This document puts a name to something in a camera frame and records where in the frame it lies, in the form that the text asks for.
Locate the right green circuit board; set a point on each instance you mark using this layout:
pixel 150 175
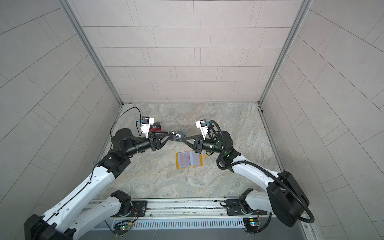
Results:
pixel 251 225

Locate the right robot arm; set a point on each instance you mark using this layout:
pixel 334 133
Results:
pixel 281 194

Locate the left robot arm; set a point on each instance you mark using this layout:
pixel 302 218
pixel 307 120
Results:
pixel 65 221

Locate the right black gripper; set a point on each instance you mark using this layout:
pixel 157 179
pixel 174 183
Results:
pixel 198 140

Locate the aluminium mounting rail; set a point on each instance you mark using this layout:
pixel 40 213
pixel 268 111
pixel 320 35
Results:
pixel 186 208

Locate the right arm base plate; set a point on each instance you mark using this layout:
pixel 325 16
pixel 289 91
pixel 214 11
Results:
pixel 237 207

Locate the green circuit board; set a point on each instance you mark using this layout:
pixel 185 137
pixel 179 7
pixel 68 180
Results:
pixel 122 228
pixel 251 225

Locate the red card in stand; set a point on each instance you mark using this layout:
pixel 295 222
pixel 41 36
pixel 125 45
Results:
pixel 155 128

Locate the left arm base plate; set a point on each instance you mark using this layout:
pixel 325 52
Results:
pixel 132 209

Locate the yellow leather card holder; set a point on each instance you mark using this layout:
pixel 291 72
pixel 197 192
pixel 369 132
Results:
pixel 189 159

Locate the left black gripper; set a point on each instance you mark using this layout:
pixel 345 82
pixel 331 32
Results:
pixel 154 145

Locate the left green circuit board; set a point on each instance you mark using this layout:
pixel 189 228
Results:
pixel 122 228

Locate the white ventilation grille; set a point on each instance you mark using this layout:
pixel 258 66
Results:
pixel 189 224

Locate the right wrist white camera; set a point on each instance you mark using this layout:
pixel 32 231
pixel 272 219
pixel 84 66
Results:
pixel 203 125

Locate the clear acrylic card stand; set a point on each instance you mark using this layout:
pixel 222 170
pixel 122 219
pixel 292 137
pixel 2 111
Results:
pixel 156 123

